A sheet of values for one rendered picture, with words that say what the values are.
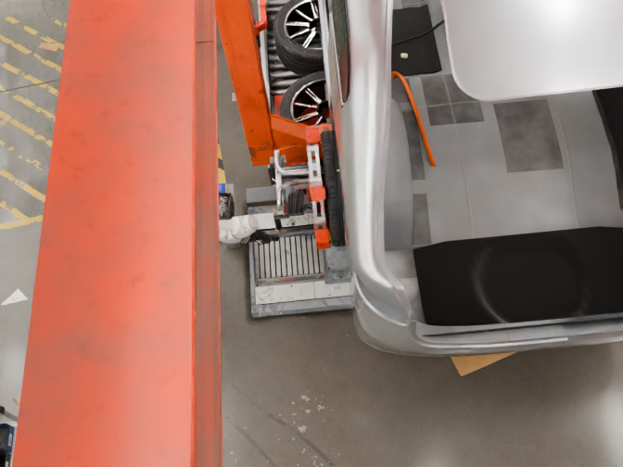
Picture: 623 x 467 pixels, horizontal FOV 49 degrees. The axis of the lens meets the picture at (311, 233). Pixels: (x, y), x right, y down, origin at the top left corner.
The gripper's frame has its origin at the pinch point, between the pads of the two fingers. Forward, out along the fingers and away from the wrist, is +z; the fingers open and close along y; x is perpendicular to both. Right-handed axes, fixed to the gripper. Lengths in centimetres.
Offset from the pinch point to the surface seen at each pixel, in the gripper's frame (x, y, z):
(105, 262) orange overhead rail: 130, 185, -210
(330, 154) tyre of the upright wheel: 73, 20, -15
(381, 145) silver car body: 110, 75, -46
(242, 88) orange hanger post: 74, -34, -45
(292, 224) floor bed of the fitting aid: -12, -34, 42
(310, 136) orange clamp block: 70, -3, -13
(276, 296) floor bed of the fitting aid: -41.6, 6.0, 22.8
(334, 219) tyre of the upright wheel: 48, 42, -10
